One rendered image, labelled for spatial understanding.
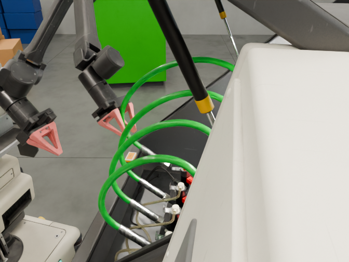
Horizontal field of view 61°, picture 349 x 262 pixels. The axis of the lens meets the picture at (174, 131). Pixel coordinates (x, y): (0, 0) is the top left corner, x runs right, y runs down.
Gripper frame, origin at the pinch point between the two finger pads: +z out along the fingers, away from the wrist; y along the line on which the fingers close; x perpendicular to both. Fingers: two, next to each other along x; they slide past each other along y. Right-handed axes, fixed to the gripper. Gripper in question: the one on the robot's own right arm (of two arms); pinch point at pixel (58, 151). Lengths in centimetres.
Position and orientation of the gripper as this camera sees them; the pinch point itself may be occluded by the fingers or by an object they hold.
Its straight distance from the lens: 77.9
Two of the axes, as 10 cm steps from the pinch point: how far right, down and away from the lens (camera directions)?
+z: 6.4, 7.6, 0.9
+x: 4.3, -4.6, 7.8
